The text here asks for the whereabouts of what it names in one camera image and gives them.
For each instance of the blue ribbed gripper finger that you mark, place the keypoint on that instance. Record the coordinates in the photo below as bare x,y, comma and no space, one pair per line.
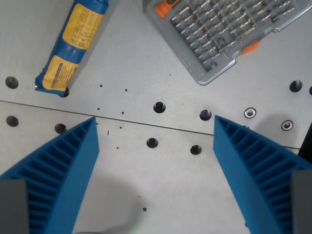
65,170
256,165

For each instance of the blue and yellow bag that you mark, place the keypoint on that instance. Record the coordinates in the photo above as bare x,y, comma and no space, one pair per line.
70,46

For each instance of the silver socket head bolt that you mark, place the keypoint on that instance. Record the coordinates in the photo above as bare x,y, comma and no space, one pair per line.
287,125
250,113

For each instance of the orange case latch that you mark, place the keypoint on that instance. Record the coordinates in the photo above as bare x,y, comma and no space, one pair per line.
250,48

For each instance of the clear screwdriver bit set case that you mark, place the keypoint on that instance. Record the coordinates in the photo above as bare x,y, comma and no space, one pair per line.
226,36

